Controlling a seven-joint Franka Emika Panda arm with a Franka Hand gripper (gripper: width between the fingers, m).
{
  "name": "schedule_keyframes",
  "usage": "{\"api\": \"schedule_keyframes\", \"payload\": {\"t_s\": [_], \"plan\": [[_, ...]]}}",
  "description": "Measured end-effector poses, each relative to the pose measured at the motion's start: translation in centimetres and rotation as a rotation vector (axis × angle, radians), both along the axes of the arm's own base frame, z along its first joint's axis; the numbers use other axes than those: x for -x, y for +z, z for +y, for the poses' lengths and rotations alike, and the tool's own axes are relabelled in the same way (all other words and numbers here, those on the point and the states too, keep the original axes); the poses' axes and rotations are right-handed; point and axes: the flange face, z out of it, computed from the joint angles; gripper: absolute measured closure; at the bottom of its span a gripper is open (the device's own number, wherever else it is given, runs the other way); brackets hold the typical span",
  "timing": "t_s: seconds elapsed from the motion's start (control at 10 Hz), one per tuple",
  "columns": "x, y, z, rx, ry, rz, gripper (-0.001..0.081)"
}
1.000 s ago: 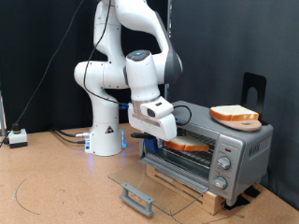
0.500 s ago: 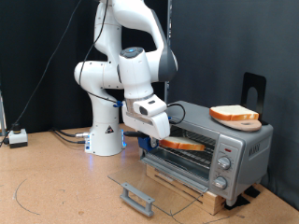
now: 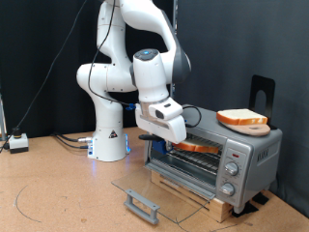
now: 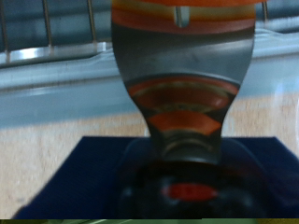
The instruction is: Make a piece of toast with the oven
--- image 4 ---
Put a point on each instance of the silver toaster oven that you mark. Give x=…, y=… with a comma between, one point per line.
x=62, y=93

